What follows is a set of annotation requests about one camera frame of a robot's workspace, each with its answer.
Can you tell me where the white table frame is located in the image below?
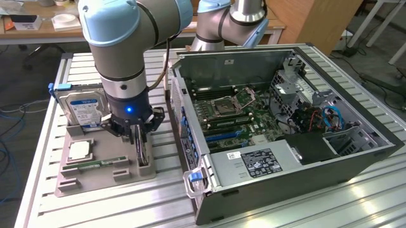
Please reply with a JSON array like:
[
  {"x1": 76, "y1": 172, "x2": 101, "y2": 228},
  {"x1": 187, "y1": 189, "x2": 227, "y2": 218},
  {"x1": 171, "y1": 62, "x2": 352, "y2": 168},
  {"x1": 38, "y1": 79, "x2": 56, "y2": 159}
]
[{"x1": 347, "y1": 0, "x2": 406, "y2": 65}]

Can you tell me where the white box with black top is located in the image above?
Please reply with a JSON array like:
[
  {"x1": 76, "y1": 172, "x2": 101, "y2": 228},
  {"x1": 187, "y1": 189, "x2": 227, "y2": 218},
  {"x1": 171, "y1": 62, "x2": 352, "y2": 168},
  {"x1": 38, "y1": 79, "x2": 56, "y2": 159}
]
[{"x1": 9, "y1": 14, "x2": 42, "y2": 31}]

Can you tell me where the blue wire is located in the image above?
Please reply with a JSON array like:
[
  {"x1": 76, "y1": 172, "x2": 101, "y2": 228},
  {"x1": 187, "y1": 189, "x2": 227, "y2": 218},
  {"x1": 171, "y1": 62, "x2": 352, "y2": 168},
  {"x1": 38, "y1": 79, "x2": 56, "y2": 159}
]
[{"x1": 321, "y1": 105, "x2": 345, "y2": 130}]

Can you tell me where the green RAM stick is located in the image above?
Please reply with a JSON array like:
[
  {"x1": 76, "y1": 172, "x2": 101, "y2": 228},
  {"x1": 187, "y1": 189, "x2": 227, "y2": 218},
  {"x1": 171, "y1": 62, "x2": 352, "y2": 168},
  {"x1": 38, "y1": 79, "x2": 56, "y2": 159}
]
[{"x1": 61, "y1": 156, "x2": 126, "y2": 170}]

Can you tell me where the wooden desk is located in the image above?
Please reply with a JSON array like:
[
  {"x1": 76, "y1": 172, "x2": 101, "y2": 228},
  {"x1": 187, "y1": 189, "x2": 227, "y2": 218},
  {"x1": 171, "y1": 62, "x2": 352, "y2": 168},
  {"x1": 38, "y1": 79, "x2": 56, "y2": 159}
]
[{"x1": 0, "y1": 0, "x2": 288, "y2": 46}]

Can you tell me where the green motherboard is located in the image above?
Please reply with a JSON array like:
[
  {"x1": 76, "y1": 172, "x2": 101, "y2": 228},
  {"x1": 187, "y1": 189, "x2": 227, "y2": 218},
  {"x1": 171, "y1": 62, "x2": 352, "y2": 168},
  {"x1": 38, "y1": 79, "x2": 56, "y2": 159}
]
[{"x1": 189, "y1": 85, "x2": 285, "y2": 152}]

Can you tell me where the black RAM stick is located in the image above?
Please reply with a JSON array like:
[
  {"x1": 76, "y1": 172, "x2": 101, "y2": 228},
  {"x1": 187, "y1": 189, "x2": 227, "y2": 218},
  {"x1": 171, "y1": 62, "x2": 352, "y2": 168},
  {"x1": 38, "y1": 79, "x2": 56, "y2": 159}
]
[{"x1": 207, "y1": 115, "x2": 251, "y2": 128}]

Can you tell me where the grey printed parts rack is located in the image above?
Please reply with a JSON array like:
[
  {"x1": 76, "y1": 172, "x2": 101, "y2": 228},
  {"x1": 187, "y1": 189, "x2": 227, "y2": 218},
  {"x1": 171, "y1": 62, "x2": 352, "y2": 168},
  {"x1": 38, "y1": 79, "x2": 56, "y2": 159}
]
[{"x1": 53, "y1": 96, "x2": 157, "y2": 198}]

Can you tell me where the CPU socket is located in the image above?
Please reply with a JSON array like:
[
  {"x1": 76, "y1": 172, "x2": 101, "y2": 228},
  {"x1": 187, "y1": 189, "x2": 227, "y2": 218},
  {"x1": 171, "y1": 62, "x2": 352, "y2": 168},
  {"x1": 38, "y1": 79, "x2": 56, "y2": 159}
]
[{"x1": 211, "y1": 96, "x2": 241, "y2": 114}]

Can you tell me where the black open PC case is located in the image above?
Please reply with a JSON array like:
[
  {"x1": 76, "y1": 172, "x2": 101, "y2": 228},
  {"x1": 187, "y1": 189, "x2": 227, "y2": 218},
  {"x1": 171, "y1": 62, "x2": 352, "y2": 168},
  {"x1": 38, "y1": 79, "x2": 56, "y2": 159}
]
[{"x1": 161, "y1": 42, "x2": 406, "y2": 226}]

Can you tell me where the clear plastic bag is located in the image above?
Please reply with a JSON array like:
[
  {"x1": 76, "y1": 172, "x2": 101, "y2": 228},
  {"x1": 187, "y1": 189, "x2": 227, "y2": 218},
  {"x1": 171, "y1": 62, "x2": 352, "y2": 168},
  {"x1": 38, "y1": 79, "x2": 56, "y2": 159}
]
[{"x1": 0, "y1": 0, "x2": 25, "y2": 15}]

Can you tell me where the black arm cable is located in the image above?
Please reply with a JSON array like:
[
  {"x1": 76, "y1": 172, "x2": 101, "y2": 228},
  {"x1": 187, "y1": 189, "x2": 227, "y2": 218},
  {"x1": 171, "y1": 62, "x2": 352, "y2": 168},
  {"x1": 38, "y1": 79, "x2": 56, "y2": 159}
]
[{"x1": 146, "y1": 35, "x2": 177, "y2": 91}]

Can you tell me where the metal disk bay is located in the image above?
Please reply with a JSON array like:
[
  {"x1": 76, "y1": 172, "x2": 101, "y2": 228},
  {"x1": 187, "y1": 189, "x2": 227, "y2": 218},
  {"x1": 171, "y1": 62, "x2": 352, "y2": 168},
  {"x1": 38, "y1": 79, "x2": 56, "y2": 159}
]
[{"x1": 321, "y1": 125, "x2": 380, "y2": 157}]

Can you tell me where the hard disk in blue caddy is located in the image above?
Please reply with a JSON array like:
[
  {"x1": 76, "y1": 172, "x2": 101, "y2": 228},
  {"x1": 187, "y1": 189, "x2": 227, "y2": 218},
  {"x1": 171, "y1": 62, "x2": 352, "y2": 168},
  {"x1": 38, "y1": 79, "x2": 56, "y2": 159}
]
[{"x1": 46, "y1": 80, "x2": 110, "y2": 131}]

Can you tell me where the metal socket cover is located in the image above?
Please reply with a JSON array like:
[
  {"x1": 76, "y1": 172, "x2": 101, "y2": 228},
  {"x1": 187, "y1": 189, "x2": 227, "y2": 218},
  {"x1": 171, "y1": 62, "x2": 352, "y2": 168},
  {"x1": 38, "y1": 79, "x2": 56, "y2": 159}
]
[{"x1": 232, "y1": 86, "x2": 257, "y2": 110}]

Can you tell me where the silver CPU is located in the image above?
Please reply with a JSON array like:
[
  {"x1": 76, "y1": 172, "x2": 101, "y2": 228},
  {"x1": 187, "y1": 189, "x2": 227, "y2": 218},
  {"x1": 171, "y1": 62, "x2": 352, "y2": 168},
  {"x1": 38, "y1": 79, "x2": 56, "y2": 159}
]
[{"x1": 66, "y1": 142, "x2": 90, "y2": 161}]

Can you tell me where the blue expansion slot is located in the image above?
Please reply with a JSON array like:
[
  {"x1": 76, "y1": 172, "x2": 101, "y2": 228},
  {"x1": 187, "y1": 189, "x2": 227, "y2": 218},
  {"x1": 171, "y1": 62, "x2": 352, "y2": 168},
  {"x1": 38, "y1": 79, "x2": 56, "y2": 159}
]
[{"x1": 204, "y1": 132, "x2": 240, "y2": 142}]

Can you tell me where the black chair base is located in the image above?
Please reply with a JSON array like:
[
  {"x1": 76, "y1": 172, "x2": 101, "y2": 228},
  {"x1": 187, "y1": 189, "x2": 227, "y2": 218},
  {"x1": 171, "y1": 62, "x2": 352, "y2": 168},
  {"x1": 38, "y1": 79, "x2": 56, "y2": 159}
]
[{"x1": 17, "y1": 41, "x2": 92, "y2": 71}]

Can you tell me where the grey power supply unit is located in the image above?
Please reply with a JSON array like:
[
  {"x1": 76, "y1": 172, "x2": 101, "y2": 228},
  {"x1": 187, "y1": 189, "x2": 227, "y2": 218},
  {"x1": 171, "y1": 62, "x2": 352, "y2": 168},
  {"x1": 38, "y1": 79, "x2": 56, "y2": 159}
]
[{"x1": 208, "y1": 140, "x2": 304, "y2": 188}]

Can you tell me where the low-profile graphics card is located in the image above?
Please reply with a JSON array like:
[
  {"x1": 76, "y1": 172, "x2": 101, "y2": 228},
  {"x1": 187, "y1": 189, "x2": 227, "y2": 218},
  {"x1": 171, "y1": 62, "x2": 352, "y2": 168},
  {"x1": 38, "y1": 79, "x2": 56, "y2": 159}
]
[{"x1": 130, "y1": 123, "x2": 150, "y2": 167}]

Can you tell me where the white box with tape roll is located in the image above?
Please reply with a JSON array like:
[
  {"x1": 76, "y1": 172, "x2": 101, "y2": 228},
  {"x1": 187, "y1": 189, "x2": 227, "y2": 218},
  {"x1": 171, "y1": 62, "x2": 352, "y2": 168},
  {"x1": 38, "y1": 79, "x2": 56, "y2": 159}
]
[{"x1": 50, "y1": 13, "x2": 82, "y2": 32}]

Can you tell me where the perforated metal drive cage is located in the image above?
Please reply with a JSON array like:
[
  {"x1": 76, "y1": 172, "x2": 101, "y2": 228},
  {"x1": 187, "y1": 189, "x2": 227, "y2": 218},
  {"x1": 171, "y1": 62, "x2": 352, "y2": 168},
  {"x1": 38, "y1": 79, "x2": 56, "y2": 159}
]
[{"x1": 268, "y1": 68, "x2": 319, "y2": 119}]

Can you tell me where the wooden cabinet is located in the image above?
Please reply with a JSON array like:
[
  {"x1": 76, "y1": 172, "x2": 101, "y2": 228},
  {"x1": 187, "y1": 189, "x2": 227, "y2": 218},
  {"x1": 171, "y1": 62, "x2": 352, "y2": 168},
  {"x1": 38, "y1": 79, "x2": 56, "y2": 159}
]
[{"x1": 271, "y1": 0, "x2": 364, "y2": 55}]

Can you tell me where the black floor stand base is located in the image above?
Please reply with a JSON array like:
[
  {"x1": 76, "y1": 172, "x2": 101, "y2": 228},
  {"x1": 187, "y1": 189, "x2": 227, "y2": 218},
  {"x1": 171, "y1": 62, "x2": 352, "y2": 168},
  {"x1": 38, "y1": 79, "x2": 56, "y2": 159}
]
[{"x1": 357, "y1": 71, "x2": 406, "y2": 95}]

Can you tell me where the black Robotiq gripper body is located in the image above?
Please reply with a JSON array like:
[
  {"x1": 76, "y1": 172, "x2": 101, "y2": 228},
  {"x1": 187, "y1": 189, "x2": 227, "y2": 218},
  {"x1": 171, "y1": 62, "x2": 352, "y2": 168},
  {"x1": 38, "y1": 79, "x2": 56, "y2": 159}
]
[{"x1": 104, "y1": 89, "x2": 154, "y2": 130}]

